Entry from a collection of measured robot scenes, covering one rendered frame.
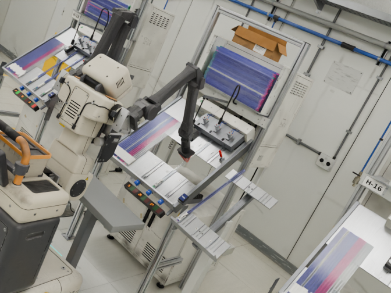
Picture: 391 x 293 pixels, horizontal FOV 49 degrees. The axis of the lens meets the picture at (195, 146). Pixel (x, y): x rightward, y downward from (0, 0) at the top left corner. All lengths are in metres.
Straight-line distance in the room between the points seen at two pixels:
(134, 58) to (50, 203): 2.15
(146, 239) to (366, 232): 1.48
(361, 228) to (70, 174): 1.55
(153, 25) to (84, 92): 1.86
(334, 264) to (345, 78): 2.23
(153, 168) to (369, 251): 1.34
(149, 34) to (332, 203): 2.24
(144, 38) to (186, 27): 1.44
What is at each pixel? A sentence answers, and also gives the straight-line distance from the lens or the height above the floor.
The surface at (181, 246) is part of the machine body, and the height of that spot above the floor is 0.38.
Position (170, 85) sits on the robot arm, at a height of 1.38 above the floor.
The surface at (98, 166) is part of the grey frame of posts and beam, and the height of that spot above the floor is 0.59.
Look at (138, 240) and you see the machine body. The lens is 3.21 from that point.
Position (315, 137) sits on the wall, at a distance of 4.24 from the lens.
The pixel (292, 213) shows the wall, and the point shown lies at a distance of 4.33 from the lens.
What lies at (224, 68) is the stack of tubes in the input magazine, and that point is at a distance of 2.98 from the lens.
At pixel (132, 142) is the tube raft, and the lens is 2.95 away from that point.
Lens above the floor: 1.69
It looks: 14 degrees down
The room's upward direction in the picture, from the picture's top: 25 degrees clockwise
